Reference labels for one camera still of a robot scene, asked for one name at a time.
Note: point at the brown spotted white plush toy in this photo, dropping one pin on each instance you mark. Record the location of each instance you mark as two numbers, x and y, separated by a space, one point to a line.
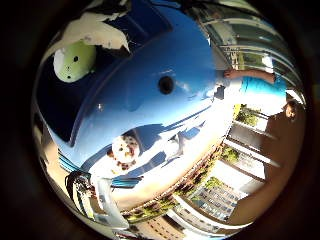
125 151

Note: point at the person in teal shirt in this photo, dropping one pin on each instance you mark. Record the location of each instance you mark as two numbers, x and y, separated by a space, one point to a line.
263 87

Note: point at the blue plastic kiddie pool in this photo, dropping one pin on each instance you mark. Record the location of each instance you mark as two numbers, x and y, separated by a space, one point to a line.
60 106

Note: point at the green round plush toy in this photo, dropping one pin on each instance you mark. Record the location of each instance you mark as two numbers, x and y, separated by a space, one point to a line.
75 61

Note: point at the white metal railing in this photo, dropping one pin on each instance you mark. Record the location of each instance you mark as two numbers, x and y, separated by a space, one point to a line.
250 130

